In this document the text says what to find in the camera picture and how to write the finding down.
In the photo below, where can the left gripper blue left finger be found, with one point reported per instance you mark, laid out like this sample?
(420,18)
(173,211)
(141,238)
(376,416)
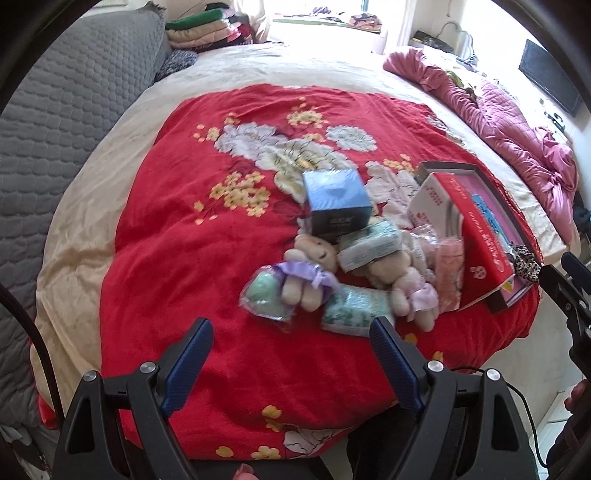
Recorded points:
(180,365)

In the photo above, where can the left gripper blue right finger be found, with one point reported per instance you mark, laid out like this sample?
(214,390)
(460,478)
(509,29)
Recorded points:
(402,363)

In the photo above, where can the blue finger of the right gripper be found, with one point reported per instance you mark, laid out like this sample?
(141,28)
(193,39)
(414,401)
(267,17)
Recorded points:
(579,273)
(567,297)

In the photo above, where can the leopard print scrunchie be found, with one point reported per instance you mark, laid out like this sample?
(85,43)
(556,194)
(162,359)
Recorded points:
(525,263)

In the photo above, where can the plush bear pink dress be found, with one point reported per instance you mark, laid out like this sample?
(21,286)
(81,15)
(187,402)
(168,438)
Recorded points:
(407,277)

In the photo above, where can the green ball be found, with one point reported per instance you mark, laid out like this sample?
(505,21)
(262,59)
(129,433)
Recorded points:
(261,297)

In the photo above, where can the pink cloth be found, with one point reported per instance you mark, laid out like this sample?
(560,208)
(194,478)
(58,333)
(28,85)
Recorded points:
(449,269)

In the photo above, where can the green white tissue pack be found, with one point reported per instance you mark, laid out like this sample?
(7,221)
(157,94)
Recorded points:
(364,246)

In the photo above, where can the plush bear purple dress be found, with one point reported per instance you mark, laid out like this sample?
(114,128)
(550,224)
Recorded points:
(309,273)

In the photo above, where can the person's hand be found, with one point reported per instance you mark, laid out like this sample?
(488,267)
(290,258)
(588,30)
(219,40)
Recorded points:
(575,396)

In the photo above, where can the pink quilted comforter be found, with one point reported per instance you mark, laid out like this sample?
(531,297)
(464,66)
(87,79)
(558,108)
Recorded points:
(547,166)

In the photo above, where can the clear plastic bag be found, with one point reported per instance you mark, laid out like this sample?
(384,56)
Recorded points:
(422,244)

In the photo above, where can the dark blue square box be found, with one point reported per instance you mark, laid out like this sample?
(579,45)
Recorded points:
(336,203)

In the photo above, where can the red floral blanket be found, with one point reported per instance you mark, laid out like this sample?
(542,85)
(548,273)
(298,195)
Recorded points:
(170,216)

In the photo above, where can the grey quilted headboard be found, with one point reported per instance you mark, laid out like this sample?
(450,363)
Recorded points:
(63,108)

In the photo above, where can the dark patterned pillow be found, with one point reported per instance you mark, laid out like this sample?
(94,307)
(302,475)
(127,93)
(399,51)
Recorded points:
(178,60)

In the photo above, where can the stack of folded clothes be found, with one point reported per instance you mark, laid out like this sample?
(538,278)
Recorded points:
(215,26)

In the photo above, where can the black wall television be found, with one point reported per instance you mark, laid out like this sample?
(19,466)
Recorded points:
(540,67)

